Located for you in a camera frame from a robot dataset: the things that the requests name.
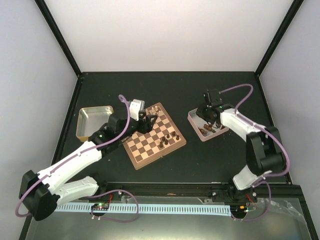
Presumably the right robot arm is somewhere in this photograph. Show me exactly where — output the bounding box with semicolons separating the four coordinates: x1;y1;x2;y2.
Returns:
196;104;290;202

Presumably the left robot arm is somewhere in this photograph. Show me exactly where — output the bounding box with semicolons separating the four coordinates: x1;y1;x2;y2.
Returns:
18;110;158;221

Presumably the white chess pieces row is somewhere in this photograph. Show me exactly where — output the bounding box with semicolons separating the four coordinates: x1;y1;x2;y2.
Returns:
145;105;163;117

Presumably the wooden chess board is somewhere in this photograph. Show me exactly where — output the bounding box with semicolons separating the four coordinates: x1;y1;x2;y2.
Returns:
123;102;187;170

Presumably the small circuit board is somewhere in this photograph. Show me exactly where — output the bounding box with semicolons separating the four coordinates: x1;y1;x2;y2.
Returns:
91;203;110;211

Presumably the pink-rimmed metal tin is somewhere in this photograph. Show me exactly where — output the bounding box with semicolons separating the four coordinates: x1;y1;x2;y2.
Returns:
187;109;229;142

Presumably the yellow-rimmed metal tin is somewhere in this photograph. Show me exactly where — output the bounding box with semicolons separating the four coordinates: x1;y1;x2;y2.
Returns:
75;105;114;142

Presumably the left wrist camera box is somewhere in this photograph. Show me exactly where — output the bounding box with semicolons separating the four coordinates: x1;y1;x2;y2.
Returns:
129;99;145;121

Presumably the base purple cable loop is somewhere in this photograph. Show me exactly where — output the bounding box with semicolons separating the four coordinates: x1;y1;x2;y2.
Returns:
90;189;140;222

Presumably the light blue cable duct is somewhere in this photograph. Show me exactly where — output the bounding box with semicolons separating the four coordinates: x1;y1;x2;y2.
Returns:
55;202;231;217

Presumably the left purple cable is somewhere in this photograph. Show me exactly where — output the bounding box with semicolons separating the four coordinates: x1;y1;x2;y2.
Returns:
15;94;132;218

